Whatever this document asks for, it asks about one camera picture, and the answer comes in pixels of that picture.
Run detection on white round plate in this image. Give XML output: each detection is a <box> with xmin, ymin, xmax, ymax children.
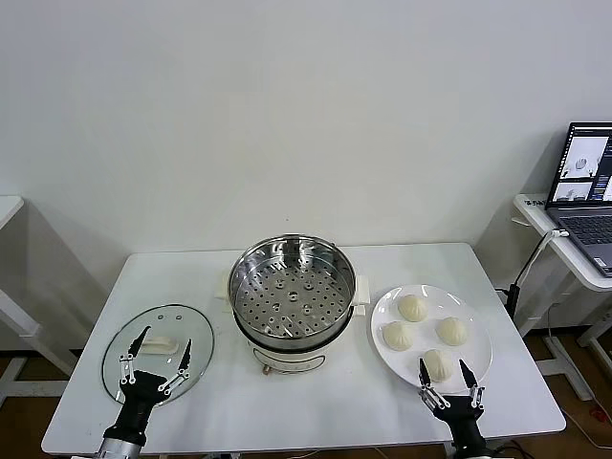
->
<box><xmin>370</xmin><ymin>284</ymin><xmax>493</xmax><ymax>395</ymax></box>

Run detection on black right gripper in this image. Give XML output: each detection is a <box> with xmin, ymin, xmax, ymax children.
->
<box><xmin>418</xmin><ymin>357</ymin><xmax>487</xmax><ymax>450</ymax></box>

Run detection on stainless steel steamer pot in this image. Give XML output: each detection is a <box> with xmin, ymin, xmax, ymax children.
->
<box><xmin>213</xmin><ymin>270</ymin><xmax>372</xmax><ymax>377</ymax></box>

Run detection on white laptop cable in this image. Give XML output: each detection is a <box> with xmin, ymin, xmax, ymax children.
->
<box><xmin>514</xmin><ymin>229</ymin><xmax>570</xmax><ymax>288</ymax></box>

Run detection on grey open laptop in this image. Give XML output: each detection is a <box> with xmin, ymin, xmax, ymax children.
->
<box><xmin>544</xmin><ymin>121</ymin><xmax>612</xmax><ymax>278</ymax></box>

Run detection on round glass pot lid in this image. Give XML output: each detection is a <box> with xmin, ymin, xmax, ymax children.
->
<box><xmin>100</xmin><ymin>302</ymin><xmax>215</xmax><ymax>407</ymax></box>

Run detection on white empty side table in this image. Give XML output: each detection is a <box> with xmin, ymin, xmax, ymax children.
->
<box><xmin>0</xmin><ymin>194</ymin><xmax>77</xmax><ymax>398</ymax></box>

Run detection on black cable post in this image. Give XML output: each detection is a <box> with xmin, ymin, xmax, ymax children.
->
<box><xmin>494</xmin><ymin>284</ymin><xmax>520</xmax><ymax>319</ymax></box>

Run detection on stainless steel steamer basket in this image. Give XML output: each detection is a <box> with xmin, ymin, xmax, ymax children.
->
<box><xmin>227</xmin><ymin>232</ymin><xmax>359</xmax><ymax>341</ymax></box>

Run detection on white steamed baozi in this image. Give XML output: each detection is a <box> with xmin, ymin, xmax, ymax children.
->
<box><xmin>435</xmin><ymin>316</ymin><xmax>469</xmax><ymax>346</ymax></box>
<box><xmin>382</xmin><ymin>320</ymin><xmax>415</xmax><ymax>351</ymax></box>
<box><xmin>420</xmin><ymin>348</ymin><xmax>454</xmax><ymax>383</ymax></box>
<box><xmin>398</xmin><ymin>294</ymin><xmax>428</xmax><ymax>322</ymax></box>

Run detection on white laptop side table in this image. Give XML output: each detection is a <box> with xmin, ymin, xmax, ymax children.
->
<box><xmin>512</xmin><ymin>192</ymin><xmax>612</xmax><ymax>401</ymax></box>

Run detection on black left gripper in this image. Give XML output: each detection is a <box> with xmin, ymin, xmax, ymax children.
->
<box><xmin>101</xmin><ymin>326</ymin><xmax>194</xmax><ymax>444</ymax></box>

